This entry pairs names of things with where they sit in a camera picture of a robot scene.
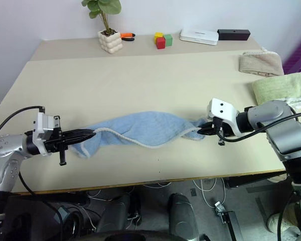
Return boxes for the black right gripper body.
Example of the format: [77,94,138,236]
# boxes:
[213,117,233,147]

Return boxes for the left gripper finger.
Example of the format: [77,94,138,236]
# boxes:
[65,129,94,139]
[66,135,96,146]

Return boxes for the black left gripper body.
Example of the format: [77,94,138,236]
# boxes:
[43,129,71,167]

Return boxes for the light blue towel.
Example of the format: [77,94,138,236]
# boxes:
[70,110,211,159]

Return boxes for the light green folded towel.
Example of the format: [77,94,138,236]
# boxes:
[252,72,301,109]

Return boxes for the beige folded towel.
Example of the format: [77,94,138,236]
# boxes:
[238,47,284,77]

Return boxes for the black equipment base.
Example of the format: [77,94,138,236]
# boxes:
[4,195,90,241]

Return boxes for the large dark rounded shape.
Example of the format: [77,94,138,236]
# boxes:
[167,192,199,241]

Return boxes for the metal clamp on black bar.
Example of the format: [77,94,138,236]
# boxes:
[214,200,243,241]

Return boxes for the white flat box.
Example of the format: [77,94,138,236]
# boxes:
[179,29,220,46]

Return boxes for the black rectangular box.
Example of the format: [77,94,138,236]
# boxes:
[217,29,251,42]

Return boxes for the red cube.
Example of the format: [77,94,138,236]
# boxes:
[155,37,167,50]

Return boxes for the potted plant, white bubble pot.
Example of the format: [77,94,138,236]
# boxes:
[81,0,123,55]

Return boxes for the purple ribbed panel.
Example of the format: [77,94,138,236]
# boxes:
[282,32,301,76]

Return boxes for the orange and black pliers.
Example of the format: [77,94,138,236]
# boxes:
[120,32,136,42]

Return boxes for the white shoe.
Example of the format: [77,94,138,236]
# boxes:
[266,212,301,236]

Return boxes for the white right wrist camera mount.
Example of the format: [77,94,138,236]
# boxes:
[207,98,241,138]

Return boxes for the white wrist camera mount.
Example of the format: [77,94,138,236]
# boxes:
[33,112,62,157]
[207,98,241,138]

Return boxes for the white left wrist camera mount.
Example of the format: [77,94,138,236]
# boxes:
[33,112,62,157]

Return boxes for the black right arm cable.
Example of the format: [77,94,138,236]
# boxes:
[218,112,301,144]

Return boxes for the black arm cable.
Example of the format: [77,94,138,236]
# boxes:
[218,112,301,144]
[0,105,46,141]

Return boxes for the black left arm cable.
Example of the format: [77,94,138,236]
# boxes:
[0,105,46,141]

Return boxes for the white floor cable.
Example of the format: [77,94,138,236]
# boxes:
[190,177,228,209]

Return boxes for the black table frame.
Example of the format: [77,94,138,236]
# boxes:
[225,172,288,194]

